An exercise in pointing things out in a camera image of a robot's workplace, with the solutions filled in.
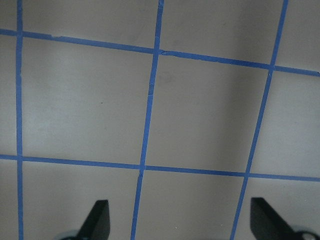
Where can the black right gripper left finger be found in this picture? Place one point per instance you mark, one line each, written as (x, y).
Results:
(97, 224)

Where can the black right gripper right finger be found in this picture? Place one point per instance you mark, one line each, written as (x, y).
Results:
(267, 224)

